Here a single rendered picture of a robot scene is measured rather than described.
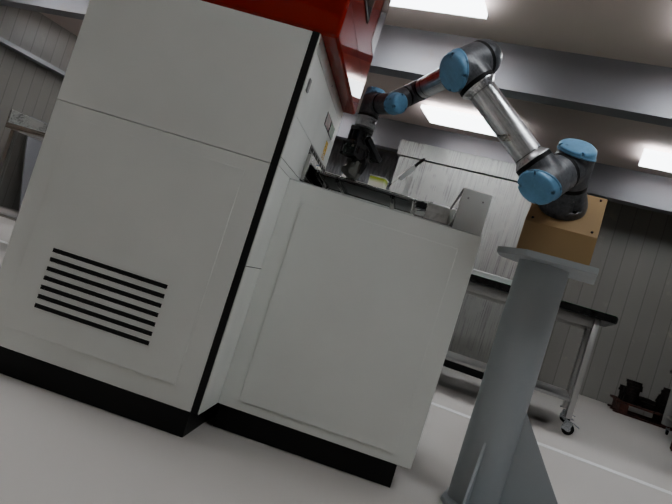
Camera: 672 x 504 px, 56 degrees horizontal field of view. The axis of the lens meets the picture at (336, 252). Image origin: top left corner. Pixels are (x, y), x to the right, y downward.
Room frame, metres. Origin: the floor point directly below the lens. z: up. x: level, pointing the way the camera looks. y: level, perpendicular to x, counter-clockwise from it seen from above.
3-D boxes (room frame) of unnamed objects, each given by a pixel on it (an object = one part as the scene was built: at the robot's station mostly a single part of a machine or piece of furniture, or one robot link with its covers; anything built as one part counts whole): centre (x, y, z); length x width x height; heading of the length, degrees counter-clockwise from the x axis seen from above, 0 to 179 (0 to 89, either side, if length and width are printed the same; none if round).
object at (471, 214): (2.28, -0.40, 0.89); 0.55 x 0.09 x 0.14; 174
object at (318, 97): (2.22, 0.20, 1.02); 0.81 x 0.03 x 0.40; 174
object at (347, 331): (2.45, -0.16, 0.41); 0.96 x 0.64 x 0.82; 174
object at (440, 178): (7.33, -1.36, 1.11); 1.72 x 1.34 x 2.22; 68
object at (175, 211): (2.25, 0.54, 0.41); 0.82 x 0.70 x 0.82; 174
